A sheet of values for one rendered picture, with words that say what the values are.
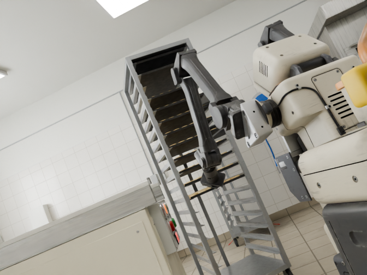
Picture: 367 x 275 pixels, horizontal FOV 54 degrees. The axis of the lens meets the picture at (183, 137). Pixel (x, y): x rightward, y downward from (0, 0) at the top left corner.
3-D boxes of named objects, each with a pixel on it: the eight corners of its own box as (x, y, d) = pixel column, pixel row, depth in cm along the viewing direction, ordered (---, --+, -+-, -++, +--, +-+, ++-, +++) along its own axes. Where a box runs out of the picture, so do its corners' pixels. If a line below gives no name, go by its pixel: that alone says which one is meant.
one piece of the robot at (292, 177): (388, 166, 111) (356, 103, 114) (315, 201, 105) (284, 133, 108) (355, 172, 127) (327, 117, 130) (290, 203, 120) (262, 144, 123)
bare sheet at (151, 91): (190, 59, 255) (190, 57, 256) (138, 76, 245) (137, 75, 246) (177, 89, 313) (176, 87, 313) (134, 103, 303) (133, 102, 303)
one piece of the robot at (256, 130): (273, 131, 101) (255, 97, 104) (259, 137, 100) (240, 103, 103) (262, 143, 110) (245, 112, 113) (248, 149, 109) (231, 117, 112)
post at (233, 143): (291, 265, 233) (188, 37, 256) (288, 268, 232) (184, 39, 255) (289, 265, 235) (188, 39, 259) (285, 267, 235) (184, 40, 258)
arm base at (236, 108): (231, 114, 103) (267, 101, 106) (218, 106, 110) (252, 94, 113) (236, 140, 107) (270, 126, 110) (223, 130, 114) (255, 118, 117)
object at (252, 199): (257, 201, 238) (255, 196, 239) (254, 202, 237) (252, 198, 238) (228, 204, 300) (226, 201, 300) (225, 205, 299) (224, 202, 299)
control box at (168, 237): (165, 256, 95) (146, 207, 97) (171, 242, 119) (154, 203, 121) (178, 250, 95) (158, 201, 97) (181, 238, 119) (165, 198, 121)
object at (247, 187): (252, 187, 239) (250, 184, 240) (248, 189, 239) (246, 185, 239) (224, 194, 301) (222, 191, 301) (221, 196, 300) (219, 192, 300)
